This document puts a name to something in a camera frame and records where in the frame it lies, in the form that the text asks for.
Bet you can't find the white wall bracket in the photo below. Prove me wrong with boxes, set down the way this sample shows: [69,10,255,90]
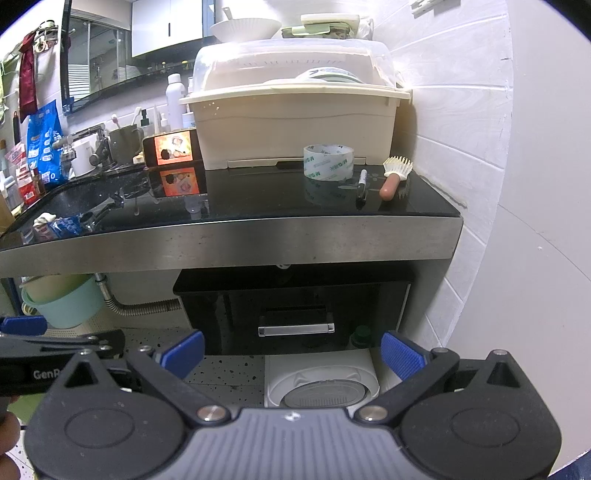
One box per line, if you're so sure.
[410,0,462,18]

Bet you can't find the flexible metal drain hose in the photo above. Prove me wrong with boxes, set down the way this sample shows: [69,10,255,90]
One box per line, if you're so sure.
[93,272,182,317]

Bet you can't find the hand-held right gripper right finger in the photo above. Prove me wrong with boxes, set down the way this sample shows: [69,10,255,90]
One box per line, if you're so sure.
[355,330,543,425]

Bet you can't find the black under-counter cabinet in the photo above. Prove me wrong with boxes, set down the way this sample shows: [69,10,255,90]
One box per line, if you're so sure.
[173,268,415,356]

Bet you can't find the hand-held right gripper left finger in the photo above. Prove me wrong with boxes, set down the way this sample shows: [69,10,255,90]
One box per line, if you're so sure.
[44,330,230,426]

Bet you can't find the red hanging cloth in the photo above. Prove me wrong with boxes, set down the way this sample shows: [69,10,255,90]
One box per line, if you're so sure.
[18,31,40,116]

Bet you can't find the smartphone with lit screen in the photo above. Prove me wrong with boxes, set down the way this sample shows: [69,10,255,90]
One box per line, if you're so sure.
[142,130,205,169]

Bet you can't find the grey-green toothbrush cup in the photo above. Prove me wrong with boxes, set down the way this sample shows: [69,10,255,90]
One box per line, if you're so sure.
[109,126,145,164]

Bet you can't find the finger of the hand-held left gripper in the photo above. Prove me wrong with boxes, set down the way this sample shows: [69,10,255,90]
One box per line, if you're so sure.
[0,316,48,340]
[0,329,126,361]

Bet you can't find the blue printed packet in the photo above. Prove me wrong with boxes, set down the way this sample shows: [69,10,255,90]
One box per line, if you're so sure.
[27,100,63,186]

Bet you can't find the white bowl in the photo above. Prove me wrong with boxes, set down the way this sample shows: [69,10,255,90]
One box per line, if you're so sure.
[210,17,283,42]

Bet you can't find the beige dish rack box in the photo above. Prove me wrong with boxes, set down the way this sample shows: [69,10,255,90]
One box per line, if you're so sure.
[179,39,413,171]

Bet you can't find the green plastic basin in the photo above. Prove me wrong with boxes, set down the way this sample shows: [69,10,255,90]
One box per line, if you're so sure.
[21,275,105,329]

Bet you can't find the white round appliance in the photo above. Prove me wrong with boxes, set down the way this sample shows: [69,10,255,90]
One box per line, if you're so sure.
[264,348,382,409]

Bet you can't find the mirror cabinet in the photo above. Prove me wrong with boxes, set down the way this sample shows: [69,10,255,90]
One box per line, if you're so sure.
[60,0,206,110]

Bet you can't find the plate with green rim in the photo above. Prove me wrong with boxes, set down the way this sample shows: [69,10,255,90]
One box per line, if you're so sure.
[293,66,365,85]

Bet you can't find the clear tape roll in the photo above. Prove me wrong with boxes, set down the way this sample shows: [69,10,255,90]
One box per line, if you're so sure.
[303,144,355,182]

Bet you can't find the person's left hand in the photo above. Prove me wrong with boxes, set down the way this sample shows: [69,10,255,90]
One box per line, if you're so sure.
[0,411,22,480]

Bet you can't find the cardboard box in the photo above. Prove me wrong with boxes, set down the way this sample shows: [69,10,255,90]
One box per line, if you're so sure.
[0,199,17,234]

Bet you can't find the red packets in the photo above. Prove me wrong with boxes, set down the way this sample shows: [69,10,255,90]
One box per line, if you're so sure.
[7,142,45,206]

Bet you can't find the white cup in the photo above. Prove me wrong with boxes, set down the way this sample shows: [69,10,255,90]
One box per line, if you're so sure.
[71,138,100,177]

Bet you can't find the green cap bottle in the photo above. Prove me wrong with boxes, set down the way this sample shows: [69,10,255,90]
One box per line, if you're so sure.
[351,325,374,350]

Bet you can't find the yellow plastic basin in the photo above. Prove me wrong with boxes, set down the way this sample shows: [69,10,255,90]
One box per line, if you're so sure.
[21,275,70,301]

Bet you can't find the chrome faucet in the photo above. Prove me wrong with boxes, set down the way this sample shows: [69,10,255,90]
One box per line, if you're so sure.
[52,124,114,168]

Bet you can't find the tall white bottle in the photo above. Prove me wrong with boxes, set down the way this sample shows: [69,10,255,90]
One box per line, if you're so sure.
[166,73,186,132]

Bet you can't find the cream brush pink handle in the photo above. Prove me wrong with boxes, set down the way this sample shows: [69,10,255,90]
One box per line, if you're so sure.
[379,156,413,200]

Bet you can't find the black desktop counter steel edge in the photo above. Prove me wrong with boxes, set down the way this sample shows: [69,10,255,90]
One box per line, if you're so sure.
[0,157,464,278]

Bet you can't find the cream cutting board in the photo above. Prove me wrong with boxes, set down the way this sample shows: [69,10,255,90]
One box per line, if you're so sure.
[300,14,361,30]

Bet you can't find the green food container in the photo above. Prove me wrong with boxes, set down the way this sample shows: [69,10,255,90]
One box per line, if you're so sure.
[281,23,331,39]

